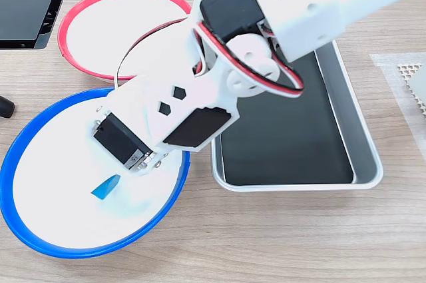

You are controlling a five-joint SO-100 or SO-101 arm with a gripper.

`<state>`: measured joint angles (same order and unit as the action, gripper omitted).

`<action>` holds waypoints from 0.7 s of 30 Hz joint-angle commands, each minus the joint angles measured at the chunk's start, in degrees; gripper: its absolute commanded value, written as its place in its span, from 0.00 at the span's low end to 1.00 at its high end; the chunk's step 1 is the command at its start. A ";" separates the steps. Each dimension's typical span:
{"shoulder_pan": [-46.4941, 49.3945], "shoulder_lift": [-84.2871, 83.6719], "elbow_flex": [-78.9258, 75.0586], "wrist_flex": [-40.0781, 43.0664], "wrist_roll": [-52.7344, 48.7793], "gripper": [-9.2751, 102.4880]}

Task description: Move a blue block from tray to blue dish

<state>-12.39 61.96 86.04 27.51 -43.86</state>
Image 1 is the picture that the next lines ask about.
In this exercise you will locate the blue rimmed round dish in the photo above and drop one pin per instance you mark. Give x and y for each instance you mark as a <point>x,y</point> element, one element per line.
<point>50,179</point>

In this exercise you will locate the blue cube block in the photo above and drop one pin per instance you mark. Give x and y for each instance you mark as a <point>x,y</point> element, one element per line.
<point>106,189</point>

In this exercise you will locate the black cylindrical object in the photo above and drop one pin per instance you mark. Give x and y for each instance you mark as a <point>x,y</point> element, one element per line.
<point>6,106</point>

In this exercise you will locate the white mesh mat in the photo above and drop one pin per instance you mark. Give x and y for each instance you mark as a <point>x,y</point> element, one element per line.
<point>411,70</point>

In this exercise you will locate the red rimmed round dish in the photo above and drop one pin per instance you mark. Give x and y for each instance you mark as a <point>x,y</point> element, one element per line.
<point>100,30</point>

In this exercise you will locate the black flat panel stand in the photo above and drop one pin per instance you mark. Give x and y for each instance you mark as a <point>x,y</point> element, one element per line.
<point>23,13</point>

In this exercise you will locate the black tray liner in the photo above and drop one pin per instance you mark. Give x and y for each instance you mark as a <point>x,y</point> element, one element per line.
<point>286,143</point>

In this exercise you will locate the silver metal tray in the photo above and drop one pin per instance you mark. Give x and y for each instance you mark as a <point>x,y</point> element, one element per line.
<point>362,136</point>

